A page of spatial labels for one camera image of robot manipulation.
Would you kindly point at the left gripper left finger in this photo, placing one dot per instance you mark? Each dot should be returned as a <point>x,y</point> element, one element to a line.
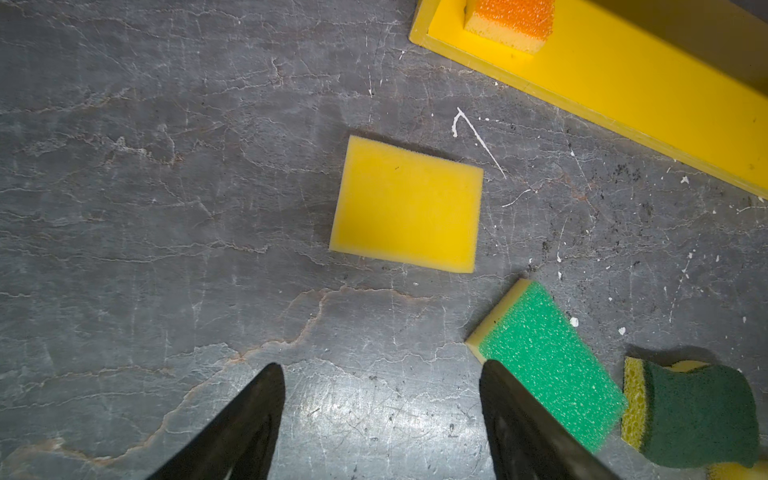
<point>239,443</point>

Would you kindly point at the large yellow sponge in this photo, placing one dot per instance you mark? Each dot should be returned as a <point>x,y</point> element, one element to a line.
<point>736,471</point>

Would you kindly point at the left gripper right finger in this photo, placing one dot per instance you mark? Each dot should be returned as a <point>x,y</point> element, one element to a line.
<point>525,440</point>

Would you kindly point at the orange yellow sponge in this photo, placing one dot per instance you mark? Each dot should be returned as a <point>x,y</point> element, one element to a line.
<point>524,25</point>

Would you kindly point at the dark green wavy sponge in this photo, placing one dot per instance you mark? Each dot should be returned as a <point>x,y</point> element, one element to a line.
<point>690,414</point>

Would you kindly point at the bright green yellow sponge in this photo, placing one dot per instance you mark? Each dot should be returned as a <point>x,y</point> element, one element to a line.
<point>533,339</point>

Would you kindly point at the small yellow sponge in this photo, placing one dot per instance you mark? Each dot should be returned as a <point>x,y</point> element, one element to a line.
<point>402,206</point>

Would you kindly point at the yellow shelf with coloured boards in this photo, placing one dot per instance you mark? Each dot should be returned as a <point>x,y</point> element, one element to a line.
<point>685,78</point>

